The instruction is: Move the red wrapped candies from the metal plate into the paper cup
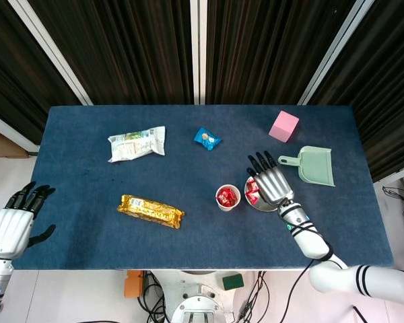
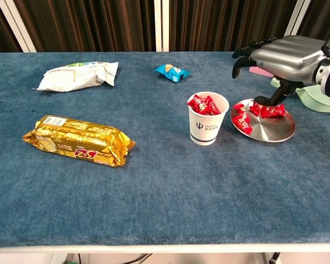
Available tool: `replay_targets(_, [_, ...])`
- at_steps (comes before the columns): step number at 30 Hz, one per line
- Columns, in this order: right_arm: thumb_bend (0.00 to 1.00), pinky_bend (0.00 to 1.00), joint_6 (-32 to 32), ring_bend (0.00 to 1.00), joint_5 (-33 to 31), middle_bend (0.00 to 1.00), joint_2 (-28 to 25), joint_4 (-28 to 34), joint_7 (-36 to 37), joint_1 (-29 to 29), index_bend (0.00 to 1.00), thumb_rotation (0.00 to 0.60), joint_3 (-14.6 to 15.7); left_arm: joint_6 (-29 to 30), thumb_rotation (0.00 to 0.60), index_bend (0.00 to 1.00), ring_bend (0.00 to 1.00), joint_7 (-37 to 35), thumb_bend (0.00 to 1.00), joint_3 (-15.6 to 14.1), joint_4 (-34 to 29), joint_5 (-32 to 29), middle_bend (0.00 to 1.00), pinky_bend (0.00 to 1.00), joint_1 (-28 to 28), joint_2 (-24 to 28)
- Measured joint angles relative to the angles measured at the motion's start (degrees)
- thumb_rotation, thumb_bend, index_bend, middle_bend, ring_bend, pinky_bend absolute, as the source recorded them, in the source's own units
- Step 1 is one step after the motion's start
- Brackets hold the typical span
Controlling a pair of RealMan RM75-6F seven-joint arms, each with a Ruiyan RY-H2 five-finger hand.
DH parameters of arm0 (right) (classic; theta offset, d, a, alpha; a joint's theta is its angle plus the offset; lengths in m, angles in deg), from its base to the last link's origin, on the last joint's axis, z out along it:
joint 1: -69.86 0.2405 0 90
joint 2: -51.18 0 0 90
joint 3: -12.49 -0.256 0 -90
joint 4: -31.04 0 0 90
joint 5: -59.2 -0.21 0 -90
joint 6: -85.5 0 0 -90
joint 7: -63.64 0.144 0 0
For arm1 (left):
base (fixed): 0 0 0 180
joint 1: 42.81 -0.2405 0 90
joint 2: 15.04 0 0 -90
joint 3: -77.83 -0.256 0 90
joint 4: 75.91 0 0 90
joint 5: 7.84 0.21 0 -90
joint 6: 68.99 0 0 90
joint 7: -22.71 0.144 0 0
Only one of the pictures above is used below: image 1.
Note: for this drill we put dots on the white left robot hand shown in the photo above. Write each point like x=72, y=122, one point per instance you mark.
x=8, y=232

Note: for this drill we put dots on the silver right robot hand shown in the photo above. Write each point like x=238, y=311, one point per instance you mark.
x=274, y=185

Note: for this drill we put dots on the red candy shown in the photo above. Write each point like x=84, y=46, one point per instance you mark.
x=221, y=201
x=252, y=184
x=227, y=193
x=233, y=202
x=252, y=198

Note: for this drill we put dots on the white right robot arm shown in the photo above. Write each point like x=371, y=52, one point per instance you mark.
x=309, y=240

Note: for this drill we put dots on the metal bowl with candies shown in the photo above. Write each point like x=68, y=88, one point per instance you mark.
x=264, y=206

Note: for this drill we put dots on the white paper cup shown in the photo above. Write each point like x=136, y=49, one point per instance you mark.
x=228, y=208

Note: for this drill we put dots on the green plastic dustpan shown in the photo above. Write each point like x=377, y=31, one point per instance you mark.
x=314, y=166

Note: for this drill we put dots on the pink foam cube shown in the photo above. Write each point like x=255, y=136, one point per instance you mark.
x=283, y=129

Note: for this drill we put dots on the blue snack packet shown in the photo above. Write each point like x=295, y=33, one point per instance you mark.
x=206, y=138

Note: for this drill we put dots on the brown cardboard box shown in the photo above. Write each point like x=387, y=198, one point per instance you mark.
x=0, y=144

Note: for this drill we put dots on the blue fabric table cover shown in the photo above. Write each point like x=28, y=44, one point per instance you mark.
x=202, y=242

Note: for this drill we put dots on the green sponge block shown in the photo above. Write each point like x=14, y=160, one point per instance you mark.
x=233, y=282

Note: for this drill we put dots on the gold biscuit package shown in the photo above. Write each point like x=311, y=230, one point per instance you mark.
x=149, y=210

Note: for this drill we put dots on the dark pleated curtain panel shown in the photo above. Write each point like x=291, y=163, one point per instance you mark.
x=390, y=84
x=262, y=50
x=121, y=50
x=13, y=67

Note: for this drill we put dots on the orange plastic box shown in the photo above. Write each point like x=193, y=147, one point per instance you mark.
x=133, y=286

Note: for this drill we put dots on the white robot torso base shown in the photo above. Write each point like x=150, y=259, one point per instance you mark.
x=202, y=303

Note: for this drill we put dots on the white snack bag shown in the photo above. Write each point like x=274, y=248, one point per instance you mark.
x=134, y=144

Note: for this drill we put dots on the white frame rail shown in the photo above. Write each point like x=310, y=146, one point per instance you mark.
x=395, y=173
x=10, y=133

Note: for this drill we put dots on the white frame post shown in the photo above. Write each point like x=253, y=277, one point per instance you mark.
x=194, y=50
x=50, y=50
x=336, y=50

